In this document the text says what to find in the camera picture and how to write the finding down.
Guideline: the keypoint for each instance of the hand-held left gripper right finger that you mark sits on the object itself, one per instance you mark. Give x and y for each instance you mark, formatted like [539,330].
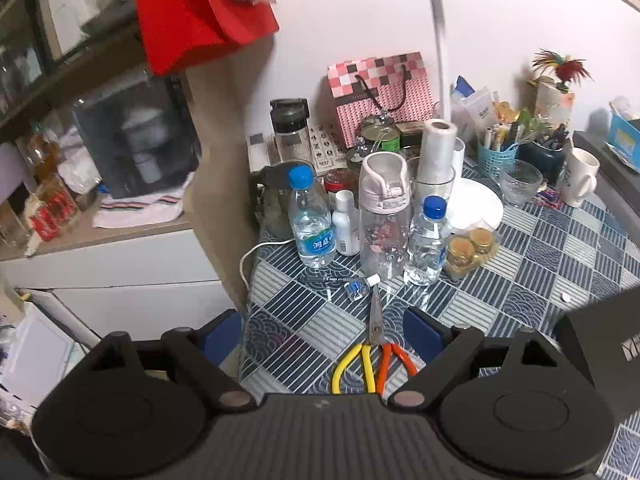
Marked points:
[425,332]

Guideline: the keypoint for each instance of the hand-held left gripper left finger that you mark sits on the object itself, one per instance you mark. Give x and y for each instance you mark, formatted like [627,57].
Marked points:
[222,332]

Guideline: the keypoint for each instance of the black box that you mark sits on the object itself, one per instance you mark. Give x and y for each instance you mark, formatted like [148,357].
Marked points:
[610,355]

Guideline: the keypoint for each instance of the blue patterned desktop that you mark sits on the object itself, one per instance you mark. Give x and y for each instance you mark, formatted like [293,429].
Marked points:
[530,270]

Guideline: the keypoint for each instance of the small clear packet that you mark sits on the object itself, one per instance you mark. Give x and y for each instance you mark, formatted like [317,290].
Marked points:
[357,289]

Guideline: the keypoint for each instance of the plain water bottle blue cap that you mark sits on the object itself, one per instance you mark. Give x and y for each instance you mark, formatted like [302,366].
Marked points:
[426,250]

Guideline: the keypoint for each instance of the plastic box of pastries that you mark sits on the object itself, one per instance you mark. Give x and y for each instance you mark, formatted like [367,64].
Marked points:
[472,252]

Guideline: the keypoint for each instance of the clear bottle pink white lid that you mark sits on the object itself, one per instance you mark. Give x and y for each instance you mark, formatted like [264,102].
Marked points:
[384,220]

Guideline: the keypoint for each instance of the white cabinet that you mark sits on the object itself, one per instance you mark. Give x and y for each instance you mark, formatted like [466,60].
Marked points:
[110,270]

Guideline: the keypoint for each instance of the small white bottle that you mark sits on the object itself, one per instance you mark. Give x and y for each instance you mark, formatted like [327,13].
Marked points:
[346,225]

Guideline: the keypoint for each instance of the white desk lamp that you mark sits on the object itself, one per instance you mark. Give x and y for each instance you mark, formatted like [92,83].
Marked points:
[475,205]

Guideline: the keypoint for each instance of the labelled water bottle blue cap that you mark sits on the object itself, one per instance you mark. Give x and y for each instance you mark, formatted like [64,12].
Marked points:
[312,225]

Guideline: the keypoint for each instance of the clear glass cup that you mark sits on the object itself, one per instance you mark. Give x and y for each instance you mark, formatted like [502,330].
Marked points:
[447,192]

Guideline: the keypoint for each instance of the striped white towel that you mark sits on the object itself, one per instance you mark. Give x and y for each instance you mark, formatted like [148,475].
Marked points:
[140,210]

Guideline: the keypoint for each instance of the red lid jar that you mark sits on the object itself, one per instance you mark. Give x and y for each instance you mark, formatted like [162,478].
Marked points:
[341,180]

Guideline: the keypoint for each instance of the glass bowl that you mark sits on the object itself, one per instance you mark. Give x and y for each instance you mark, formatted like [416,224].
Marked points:
[521,182]

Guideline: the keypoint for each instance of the roll of plastic bags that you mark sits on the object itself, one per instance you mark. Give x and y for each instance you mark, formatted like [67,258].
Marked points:
[436,152]

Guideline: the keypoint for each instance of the small blue basket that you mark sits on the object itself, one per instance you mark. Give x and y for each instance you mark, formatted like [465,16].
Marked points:
[497,160]

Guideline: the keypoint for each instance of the dark tin box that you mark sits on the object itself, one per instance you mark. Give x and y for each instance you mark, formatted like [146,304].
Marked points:
[412,135]

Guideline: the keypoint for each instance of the green tin can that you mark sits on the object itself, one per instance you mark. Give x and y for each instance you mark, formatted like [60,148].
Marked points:
[381,137]

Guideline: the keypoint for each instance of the dark blue pen holder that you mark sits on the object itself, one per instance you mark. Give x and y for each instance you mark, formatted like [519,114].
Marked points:
[542,162]

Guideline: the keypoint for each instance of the red cans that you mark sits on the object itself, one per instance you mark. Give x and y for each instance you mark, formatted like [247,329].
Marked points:
[50,217]

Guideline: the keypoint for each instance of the dark lid tumbler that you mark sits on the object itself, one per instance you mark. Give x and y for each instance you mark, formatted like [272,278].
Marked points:
[290,132]

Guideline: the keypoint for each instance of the black water dispenser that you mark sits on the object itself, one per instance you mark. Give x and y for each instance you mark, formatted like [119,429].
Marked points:
[135,140]

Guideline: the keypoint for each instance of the white printed card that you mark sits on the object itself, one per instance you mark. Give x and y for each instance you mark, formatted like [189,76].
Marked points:
[325,145]

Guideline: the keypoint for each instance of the white mug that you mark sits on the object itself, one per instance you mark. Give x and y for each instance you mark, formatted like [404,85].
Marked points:
[577,175]

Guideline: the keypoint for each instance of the white paper packets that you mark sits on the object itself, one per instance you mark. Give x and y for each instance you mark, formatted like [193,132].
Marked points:
[475,105]

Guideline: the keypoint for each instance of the yellow oil bottle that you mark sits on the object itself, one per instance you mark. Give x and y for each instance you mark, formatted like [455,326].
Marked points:
[45,165]

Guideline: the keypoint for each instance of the pink checked gift bag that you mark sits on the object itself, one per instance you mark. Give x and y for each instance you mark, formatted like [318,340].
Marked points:
[385,87]

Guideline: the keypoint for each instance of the red feather flower decoration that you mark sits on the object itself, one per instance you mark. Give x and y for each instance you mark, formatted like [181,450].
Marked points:
[562,67]

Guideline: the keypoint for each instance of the red bag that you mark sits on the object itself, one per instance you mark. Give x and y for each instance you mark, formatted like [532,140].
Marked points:
[200,15]

